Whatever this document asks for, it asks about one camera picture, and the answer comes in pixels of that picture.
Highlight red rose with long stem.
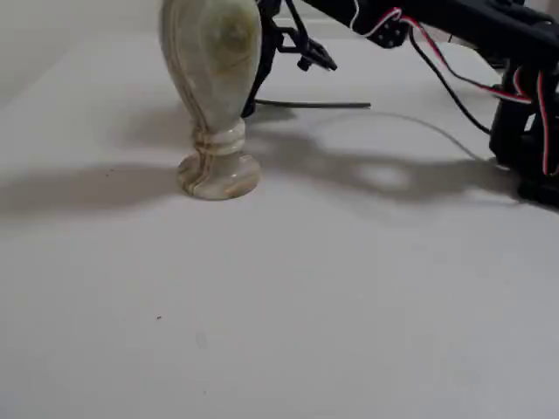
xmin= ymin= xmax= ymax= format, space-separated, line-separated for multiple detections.
xmin=254 ymin=100 xmax=372 ymax=110

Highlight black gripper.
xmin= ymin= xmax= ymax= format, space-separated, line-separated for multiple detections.
xmin=241 ymin=0 xmax=339 ymax=118

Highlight thin black looped cable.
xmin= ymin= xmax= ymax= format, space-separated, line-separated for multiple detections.
xmin=409 ymin=37 xmax=493 ymax=134

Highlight thin white cable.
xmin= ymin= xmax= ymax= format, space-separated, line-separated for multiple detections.
xmin=312 ymin=110 xmax=484 ymax=161

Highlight green onyx marble vase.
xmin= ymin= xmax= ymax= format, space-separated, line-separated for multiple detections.
xmin=159 ymin=0 xmax=263 ymax=201

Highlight red white servo wires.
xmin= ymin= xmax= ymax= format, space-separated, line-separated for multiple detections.
xmin=351 ymin=0 xmax=559 ymax=175

